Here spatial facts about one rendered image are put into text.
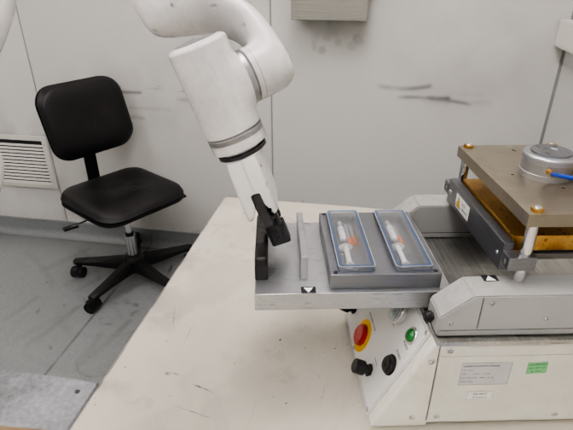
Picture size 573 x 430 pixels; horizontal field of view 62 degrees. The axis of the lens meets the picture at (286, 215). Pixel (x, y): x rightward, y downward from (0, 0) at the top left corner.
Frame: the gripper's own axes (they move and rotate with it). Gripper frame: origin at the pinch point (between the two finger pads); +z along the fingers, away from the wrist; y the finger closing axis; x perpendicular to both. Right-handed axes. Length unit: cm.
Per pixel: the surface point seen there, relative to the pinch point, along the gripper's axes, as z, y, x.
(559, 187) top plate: 5.0, 5.4, 42.0
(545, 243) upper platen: 9.9, 10.5, 36.8
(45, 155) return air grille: 6, -177, -132
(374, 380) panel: 26.0, 11.1, 7.1
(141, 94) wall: -6, -166, -65
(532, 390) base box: 30.4, 17.2, 29.4
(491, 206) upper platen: 7.2, 1.4, 33.3
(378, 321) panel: 22.6, 1.7, 10.5
